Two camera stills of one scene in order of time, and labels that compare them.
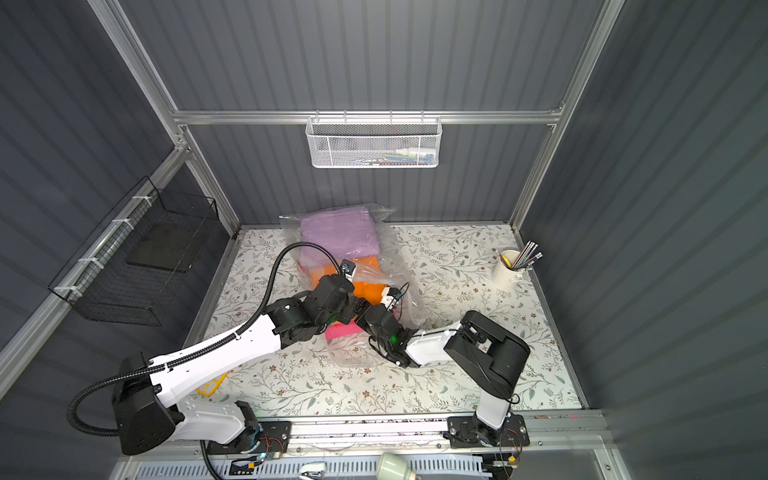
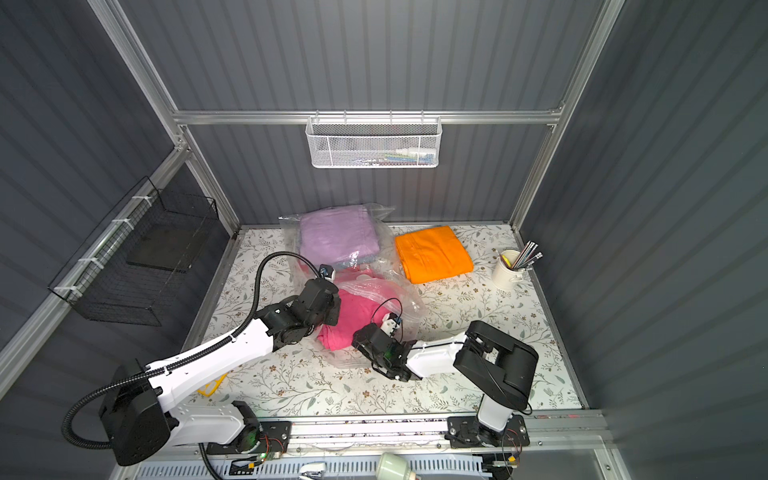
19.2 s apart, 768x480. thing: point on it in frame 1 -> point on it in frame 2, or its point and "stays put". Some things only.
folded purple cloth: [346, 233] stays put
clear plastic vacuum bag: [353, 249] stays put
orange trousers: [373, 292] -> [432, 254]
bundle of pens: [527, 256] stays put
